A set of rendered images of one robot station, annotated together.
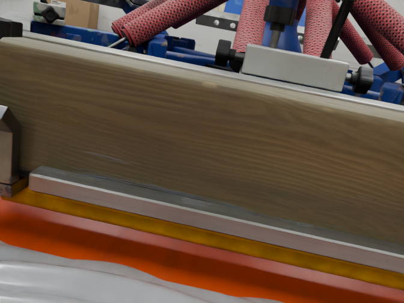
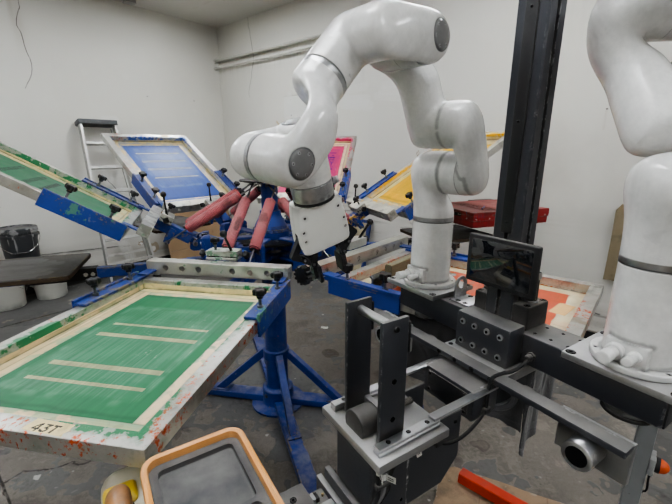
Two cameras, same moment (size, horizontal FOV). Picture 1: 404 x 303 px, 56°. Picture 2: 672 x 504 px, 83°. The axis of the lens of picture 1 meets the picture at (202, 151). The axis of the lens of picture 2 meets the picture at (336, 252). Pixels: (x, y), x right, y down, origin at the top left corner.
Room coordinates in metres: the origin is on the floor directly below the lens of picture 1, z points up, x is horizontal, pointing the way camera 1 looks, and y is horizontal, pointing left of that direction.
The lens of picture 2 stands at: (-0.40, 1.27, 1.45)
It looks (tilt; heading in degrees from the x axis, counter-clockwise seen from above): 15 degrees down; 306
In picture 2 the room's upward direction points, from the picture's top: straight up
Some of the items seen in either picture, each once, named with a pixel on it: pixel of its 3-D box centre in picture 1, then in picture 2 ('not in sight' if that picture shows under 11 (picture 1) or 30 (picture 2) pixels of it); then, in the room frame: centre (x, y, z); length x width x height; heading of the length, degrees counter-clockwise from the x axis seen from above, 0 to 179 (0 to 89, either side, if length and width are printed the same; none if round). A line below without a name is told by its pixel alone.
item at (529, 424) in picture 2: not in sight; (543, 373); (-0.30, -0.04, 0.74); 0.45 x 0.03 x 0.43; 86
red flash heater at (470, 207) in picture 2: not in sight; (487, 212); (0.26, -1.31, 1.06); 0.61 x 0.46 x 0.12; 56
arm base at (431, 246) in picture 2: not in sight; (426, 251); (-0.05, 0.42, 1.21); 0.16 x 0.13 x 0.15; 69
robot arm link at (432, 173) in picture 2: not in sight; (438, 186); (-0.07, 0.40, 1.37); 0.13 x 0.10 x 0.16; 168
